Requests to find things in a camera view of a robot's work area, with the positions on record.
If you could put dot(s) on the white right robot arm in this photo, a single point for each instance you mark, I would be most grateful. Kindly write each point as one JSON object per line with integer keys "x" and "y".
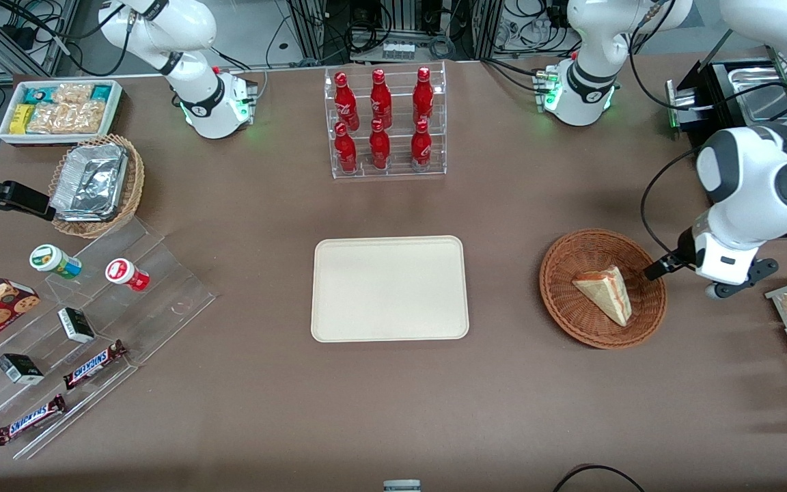
{"x": 195, "y": 82}

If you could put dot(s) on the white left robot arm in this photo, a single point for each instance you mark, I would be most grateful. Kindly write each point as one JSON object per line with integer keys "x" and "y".
{"x": 755, "y": 184}

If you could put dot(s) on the white power strip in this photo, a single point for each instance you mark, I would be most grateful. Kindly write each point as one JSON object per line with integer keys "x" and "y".
{"x": 398, "y": 50}

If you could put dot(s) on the clear cracker pack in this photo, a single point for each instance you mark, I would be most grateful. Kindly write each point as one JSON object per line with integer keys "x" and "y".
{"x": 48, "y": 118}
{"x": 72, "y": 93}
{"x": 87, "y": 116}

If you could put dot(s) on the green lidded cup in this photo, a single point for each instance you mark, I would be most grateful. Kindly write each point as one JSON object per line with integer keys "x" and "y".
{"x": 48, "y": 258}

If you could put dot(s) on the steel warmer pan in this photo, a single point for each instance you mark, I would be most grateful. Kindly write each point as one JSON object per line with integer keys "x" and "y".
{"x": 759, "y": 92}

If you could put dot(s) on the red lidded cup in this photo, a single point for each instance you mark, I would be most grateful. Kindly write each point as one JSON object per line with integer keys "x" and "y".
{"x": 123, "y": 272}

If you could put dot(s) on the small grey device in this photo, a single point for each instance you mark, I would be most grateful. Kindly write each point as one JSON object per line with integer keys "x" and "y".
{"x": 402, "y": 486}

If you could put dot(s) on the stacked foil containers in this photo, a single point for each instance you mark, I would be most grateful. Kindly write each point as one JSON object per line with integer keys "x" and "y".
{"x": 89, "y": 181}

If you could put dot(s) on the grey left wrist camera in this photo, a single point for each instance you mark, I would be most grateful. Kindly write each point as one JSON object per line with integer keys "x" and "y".
{"x": 742, "y": 280}

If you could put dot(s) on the teal snack pack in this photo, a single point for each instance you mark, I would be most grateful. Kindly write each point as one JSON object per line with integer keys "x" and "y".
{"x": 101, "y": 92}
{"x": 37, "y": 96}

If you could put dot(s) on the clear acrylic bottle rack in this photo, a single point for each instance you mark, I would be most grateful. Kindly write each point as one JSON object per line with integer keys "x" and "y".
{"x": 397, "y": 171}

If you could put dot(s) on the beige plastic tray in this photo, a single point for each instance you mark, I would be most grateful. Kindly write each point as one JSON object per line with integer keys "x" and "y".
{"x": 389, "y": 288}

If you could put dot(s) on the clear acrylic stepped stand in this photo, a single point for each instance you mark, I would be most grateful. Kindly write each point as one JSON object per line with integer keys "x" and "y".
{"x": 161, "y": 294}

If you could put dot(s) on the brown round wicker basket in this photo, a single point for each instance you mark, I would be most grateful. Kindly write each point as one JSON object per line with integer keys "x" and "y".
{"x": 574, "y": 307}

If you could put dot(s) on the black food warmer case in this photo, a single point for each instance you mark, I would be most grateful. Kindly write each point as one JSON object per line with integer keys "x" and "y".
{"x": 714, "y": 89}

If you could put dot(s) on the small black box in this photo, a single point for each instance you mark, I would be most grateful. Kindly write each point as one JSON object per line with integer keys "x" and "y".
{"x": 20, "y": 369}
{"x": 76, "y": 324}

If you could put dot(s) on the white plastic snack bin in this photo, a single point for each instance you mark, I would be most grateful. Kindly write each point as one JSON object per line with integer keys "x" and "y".
{"x": 59, "y": 139}

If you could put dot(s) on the light wicker basket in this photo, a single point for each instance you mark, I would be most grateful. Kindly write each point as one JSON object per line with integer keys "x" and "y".
{"x": 135, "y": 184}

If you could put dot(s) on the red cola bottle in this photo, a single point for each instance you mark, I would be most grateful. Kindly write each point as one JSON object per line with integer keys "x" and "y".
{"x": 380, "y": 147}
{"x": 346, "y": 99}
{"x": 380, "y": 99}
{"x": 346, "y": 150}
{"x": 423, "y": 96}
{"x": 421, "y": 147}

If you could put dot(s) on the triangular sandwich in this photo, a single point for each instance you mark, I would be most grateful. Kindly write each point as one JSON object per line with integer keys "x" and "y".
{"x": 605, "y": 292}

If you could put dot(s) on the Snickers chocolate bar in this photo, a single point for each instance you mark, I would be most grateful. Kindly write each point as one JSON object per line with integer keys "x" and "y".
{"x": 93, "y": 365}
{"x": 30, "y": 420}

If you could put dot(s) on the yellow snack pack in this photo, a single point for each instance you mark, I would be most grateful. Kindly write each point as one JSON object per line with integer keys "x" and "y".
{"x": 21, "y": 119}

